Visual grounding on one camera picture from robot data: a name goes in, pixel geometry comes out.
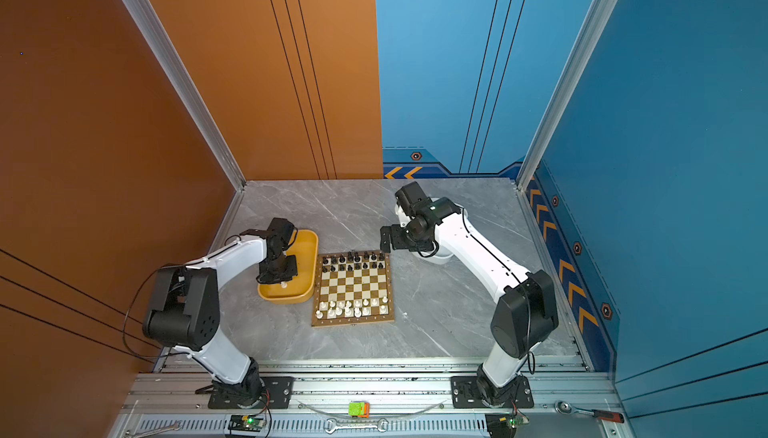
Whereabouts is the white plastic tray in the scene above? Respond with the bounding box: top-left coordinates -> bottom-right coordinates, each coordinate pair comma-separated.
416,239 -> 455,265

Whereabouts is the yellow plastic tray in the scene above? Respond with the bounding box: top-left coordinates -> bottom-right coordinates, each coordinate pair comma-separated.
258,229 -> 318,305

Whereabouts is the red handled ratchet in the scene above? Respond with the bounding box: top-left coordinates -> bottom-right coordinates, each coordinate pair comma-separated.
555,401 -> 625,423

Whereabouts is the green orange small block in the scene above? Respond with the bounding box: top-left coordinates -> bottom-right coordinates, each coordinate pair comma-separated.
347,401 -> 370,418

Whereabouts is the silver wrench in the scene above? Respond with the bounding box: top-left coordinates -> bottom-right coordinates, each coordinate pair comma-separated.
323,418 -> 390,435

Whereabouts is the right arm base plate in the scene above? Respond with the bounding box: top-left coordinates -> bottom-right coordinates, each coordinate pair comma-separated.
450,375 -> 535,409

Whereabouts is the left circuit board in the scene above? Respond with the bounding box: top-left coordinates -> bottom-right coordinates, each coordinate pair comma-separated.
227,414 -> 269,436

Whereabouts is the right circuit board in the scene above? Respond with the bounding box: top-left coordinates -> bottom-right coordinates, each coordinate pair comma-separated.
485,414 -> 530,438

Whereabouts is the wooden chess board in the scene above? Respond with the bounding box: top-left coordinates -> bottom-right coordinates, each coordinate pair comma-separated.
311,250 -> 395,328

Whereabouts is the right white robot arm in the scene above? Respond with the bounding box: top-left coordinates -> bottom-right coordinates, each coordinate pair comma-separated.
381,191 -> 559,407

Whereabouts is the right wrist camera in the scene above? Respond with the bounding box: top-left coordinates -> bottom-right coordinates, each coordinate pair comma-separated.
395,181 -> 432,218

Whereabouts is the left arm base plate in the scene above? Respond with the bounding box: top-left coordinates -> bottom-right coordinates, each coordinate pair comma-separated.
206,376 -> 294,410

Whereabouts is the circuit board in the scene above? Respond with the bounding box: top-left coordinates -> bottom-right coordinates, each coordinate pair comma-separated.
227,414 -> 269,436
485,414 -> 530,438

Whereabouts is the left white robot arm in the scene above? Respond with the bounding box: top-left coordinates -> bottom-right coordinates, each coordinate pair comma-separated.
142,218 -> 298,408

